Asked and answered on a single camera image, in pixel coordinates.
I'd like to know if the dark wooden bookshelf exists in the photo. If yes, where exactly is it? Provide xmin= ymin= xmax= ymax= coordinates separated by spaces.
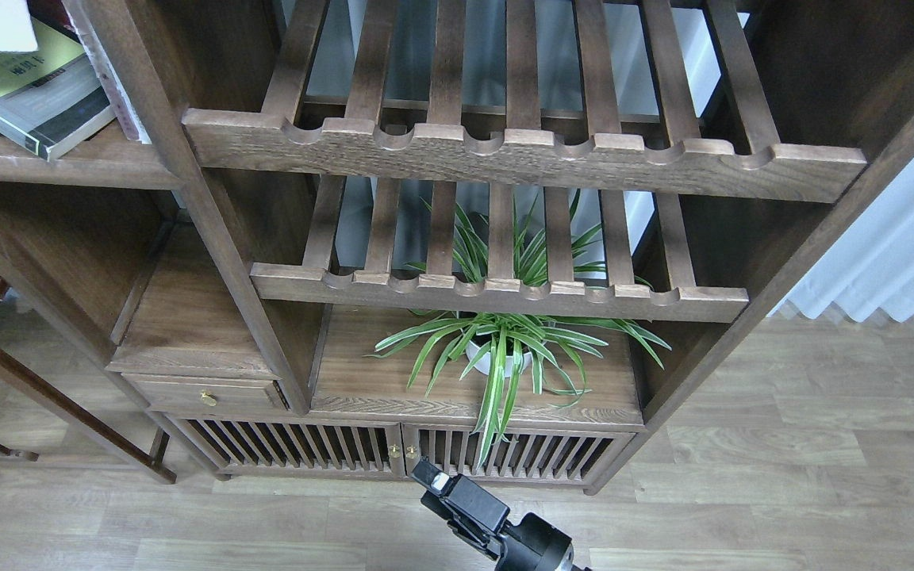
xmin=0 ymin=1 xmax=914 ymax=494

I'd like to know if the green spider plant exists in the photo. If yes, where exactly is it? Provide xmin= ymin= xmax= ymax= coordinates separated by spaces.
xmin=367 ymin=205 xmax=671 ymax=467

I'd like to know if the brass drawer knob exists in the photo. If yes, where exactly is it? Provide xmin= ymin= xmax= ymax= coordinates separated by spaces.
xmin=199 ymin=390 xmax=217 ymax=406

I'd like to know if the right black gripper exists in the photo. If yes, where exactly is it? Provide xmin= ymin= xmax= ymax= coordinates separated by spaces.
xmin=411 ymin=458 xmax=574 ymax=570

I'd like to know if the red book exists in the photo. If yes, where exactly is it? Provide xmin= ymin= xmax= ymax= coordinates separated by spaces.
xmin=28 ymin=0 xmax=80 ymax=43

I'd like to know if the white standing book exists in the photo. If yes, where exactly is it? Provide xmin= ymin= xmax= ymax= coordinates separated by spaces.
xmin=63 ymin=1 xmax=152 ymax=144

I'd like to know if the white curtain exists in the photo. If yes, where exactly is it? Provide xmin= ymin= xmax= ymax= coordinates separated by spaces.
xmin=776 ymin=158 xmax=914 ymax=322

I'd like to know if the white plant pot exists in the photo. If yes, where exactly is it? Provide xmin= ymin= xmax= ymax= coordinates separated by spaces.
xmin=467 ymin=337 xmax=535 ymax=378

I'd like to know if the green and black book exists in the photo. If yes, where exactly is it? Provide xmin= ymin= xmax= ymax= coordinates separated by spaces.
xmin=0 ymin=16 xmax=116 ymax=160

